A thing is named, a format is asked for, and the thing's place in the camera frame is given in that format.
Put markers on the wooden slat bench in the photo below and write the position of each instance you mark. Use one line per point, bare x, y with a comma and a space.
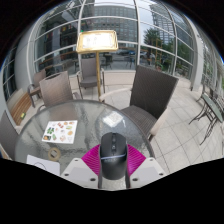
20, 106

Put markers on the black computer mouse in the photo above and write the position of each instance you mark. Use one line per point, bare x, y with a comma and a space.
113, 156

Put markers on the brown wicker chair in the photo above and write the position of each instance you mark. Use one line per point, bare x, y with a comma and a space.
38, 78
55, 89
6, 135
151, 91
88, 71

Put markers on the white mouse pad black print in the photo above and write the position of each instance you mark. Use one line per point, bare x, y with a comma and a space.
48, 166

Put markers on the white sheet with food pictures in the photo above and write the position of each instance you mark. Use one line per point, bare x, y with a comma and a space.
60, 131

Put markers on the gold-framed menu stand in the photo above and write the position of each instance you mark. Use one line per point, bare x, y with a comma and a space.
96, 41

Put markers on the green metal garden furniture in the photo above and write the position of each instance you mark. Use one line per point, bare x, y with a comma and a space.
213, 108

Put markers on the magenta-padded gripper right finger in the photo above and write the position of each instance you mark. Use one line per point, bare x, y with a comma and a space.
136, 161

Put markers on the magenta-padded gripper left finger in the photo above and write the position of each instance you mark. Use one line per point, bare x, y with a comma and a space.
90, 161

